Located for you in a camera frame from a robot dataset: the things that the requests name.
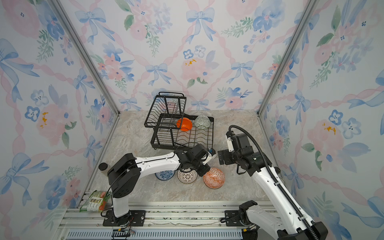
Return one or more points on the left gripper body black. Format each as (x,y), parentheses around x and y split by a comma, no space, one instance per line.
(195,164)

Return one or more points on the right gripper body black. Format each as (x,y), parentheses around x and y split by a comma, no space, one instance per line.
(229,157)

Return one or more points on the red patterned ceramic bowl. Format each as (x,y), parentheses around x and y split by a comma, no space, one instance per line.
(214,178)

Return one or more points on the orange plastic bowl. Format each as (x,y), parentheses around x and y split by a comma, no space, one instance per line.
(184,124)

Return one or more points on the green patterned ceramic bowl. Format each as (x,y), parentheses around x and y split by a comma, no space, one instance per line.
(202,122)

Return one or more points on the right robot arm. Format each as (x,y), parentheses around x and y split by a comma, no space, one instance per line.
(294,223)

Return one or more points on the brown lattice ceramic bowl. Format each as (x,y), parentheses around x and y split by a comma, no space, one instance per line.
(187,177)

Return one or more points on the blue patterned ceramic bowl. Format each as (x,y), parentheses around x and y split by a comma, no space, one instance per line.
(165,175)

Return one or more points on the black round knob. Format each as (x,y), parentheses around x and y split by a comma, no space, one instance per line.
(103,166)

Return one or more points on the green snack packet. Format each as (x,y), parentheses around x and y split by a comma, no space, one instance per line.
(96,202)

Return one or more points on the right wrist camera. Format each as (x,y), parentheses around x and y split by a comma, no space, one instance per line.
(237,142)

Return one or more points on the black wire dish rack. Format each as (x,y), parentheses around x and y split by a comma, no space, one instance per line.
(173,128)

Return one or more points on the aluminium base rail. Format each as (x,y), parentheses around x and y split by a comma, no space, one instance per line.
(165,221)

